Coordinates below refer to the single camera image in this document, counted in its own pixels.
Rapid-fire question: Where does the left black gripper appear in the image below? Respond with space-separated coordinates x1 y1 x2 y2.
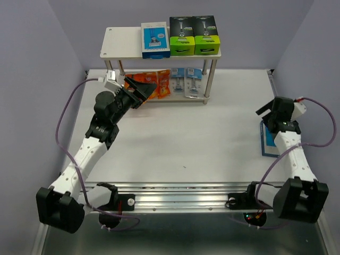
110 77 157 124

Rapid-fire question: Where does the orange razor bag bottom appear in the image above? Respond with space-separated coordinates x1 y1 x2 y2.
143 72 159 99

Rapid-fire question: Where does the orange razor bag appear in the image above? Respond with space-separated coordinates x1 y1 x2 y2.
157 69 171 99
143 72 159 99

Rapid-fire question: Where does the orange razor bag top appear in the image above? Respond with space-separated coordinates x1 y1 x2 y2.
157 69 171 99

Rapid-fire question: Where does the blue blister razor pack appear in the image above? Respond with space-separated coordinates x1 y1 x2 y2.
170 68 185 96
184 68 203 99

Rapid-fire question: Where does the black green razor box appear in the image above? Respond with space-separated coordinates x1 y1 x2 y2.
192 15 220 55
169 16 196 56

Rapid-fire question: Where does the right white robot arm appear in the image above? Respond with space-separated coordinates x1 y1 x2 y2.
244 97 329 223

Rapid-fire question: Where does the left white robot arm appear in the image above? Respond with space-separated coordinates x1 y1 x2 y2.
36 77 157 233

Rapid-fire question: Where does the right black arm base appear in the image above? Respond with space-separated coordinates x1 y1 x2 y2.
225 181 272 210

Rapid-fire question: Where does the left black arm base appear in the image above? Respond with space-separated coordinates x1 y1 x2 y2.
93 182 135 211

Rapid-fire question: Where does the white two-tier shelf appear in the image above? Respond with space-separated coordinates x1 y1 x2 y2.
100 27 222 104

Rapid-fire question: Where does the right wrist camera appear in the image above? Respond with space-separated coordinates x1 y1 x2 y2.
291 97 307 121

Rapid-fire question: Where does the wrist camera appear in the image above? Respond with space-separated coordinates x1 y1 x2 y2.
98 70 124 94
291 97 307 121

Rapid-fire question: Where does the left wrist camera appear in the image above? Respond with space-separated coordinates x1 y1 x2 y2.
98 70 124 94

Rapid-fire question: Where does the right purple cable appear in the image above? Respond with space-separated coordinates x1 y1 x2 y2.
231 97 337 230

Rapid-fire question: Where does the purple cable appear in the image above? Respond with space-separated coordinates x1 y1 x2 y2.
231 97 337 230
55 78 141 232

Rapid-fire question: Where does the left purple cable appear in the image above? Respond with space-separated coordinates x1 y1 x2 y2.
55 78 141 232

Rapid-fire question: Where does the aluminium rail frame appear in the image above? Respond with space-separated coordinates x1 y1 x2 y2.
44 69 325 213

